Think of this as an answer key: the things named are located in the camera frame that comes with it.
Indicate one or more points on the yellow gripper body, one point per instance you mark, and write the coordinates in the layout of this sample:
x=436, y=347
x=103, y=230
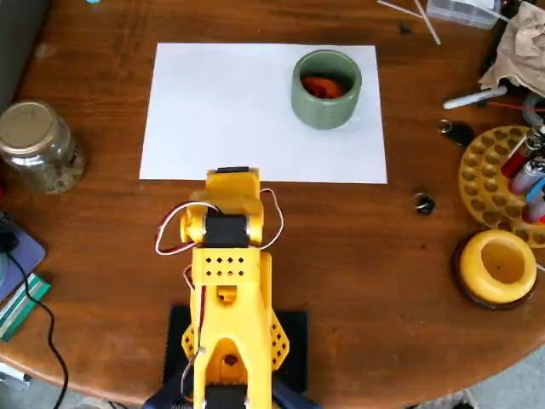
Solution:
x=232, y=177

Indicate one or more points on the orange plastic object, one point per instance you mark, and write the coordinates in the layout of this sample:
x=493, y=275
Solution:
x=323, y=87

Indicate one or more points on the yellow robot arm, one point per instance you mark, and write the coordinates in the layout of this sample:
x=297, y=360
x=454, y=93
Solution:
x=232, y=298

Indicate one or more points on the green ribbed cup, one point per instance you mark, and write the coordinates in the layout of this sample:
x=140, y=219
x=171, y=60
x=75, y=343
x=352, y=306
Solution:
x=325, y=115

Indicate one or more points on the white flat object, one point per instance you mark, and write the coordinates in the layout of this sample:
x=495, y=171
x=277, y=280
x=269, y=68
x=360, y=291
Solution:
x=13, y=375

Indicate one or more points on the white paper sheet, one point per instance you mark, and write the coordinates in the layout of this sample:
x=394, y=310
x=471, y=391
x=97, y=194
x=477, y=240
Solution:
x=221, y=111

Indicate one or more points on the black base mat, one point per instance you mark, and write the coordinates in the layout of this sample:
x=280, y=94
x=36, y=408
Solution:
x=298, y=341

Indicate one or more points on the small black metal nut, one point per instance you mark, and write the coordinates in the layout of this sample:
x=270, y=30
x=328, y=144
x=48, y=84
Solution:
x=425, y=203

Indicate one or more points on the glass jar with gold lid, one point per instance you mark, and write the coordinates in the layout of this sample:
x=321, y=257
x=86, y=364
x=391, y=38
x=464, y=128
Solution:
x=36, y=149

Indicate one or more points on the blue clamp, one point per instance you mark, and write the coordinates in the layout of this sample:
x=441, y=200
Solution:
x=294, y=396
x=168, y=394

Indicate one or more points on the purple notebook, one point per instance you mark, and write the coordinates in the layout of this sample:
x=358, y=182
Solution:
x=25, y=255

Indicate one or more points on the green striped book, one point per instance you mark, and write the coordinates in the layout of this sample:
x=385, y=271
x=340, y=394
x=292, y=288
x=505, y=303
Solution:
x=21, y=304

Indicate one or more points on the thin white stick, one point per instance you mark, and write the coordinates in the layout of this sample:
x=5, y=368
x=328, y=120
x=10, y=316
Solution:
x=400, y=8
x=428, y=23

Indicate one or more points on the yellow round holed tray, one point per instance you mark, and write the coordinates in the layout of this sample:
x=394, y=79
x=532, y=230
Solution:
x=485, y=174

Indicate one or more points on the white marker pen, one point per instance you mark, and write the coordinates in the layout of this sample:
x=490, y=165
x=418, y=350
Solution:
x=472, y=99

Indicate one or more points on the clear plastic box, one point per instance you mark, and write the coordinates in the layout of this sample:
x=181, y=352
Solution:
x=462, y=13

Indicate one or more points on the pink red lighter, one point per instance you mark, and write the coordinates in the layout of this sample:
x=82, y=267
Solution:
x=534, y=211

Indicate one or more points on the blue lighter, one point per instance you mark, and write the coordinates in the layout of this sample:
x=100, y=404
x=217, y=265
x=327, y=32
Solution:
x=537, y=190

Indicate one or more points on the grey metal hook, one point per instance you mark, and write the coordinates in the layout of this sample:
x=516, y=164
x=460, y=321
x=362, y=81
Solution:
x=528, y=111

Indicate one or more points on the crumpled brown paper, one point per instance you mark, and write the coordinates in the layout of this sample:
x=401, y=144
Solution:
x=521, y=51

